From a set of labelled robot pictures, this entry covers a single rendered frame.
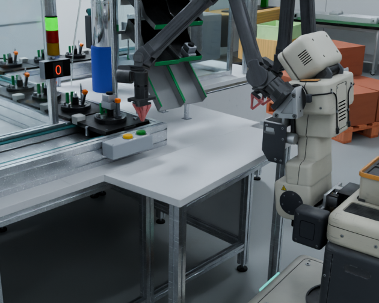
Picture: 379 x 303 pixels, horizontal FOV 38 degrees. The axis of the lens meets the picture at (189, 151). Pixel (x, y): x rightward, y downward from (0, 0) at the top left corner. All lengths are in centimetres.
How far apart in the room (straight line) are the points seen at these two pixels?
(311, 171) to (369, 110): 336
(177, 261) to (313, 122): 73
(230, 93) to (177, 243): 192
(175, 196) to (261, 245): 154
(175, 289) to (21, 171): 71
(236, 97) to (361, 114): 189
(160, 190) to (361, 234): 72
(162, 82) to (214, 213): 95
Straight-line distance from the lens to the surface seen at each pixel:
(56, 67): 233
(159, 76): 260
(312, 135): 216
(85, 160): 216
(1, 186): 199
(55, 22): 230
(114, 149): 214
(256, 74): 200
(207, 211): 322
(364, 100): 542
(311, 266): 271
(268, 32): 719
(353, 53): 606
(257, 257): 328
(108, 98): 237
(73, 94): 260
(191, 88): 267
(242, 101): 389
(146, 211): 236
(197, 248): 333
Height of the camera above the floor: 167
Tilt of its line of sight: 20 degrees down
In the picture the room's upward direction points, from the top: 1 degrees clockwise
